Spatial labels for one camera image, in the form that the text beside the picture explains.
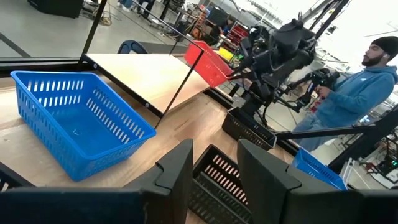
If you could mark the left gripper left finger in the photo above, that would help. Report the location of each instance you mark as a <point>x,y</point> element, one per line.
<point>168,186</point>

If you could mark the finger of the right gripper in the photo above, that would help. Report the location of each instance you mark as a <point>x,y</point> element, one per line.
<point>245,76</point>
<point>241,68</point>

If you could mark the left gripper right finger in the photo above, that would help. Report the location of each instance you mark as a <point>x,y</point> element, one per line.
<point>267,186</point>

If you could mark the red plastic basket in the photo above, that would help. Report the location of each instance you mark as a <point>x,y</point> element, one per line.
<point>205,65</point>

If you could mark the black background robot arm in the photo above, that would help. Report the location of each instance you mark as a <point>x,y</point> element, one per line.
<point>323,79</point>

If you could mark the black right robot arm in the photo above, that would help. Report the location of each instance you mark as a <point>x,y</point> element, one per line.
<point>289,46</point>

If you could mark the black-framed wooden shelf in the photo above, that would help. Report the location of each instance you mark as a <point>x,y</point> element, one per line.
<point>149,77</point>

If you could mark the yellow object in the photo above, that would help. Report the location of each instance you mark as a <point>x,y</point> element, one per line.
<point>226,53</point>

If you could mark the red storage bins rack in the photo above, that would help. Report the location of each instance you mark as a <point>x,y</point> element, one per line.
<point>237,32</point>

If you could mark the blue plastic basket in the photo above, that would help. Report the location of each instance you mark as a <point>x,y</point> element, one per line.
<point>314,171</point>
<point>77,127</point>

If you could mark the person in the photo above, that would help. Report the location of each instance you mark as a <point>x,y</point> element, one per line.
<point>354,96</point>

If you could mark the blue chair back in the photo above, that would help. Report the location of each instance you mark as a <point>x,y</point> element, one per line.
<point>132,46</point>

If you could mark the black cabinet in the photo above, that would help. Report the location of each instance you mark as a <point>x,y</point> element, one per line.
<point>56,7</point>

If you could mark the black metal rig frame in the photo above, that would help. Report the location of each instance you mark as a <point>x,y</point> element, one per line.
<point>37,65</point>

